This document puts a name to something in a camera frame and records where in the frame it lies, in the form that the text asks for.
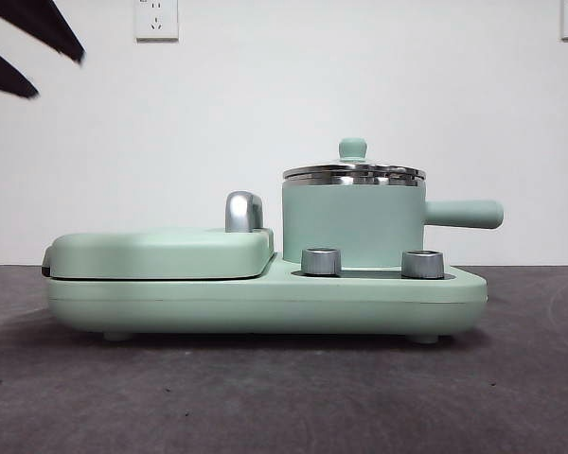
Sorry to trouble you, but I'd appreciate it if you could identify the mint green griddle cover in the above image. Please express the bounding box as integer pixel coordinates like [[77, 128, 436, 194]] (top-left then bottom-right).
[[40, 225, 275, 281]]

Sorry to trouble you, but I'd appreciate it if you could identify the glass lid with green knob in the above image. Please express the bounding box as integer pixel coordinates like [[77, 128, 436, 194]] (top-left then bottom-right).
[[282, 136, 428, 186]]

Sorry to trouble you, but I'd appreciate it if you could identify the silver griddle cover handle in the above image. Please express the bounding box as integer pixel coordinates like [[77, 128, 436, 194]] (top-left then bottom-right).
[[223, 190, 267, 234]]

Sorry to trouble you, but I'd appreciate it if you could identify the mint green steamer pot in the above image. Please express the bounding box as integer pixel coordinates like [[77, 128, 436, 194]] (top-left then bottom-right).
[[281, 178, 506, 266]]

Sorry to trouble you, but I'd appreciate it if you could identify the silver control knob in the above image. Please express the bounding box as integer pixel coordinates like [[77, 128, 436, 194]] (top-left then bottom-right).
[[300, 246, 341, 276], [400, 249, 444, 279]]

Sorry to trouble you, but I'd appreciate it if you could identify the mint green breakfast machine base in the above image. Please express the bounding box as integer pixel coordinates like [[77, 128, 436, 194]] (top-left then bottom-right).
[[44, 250, 488, 343]]

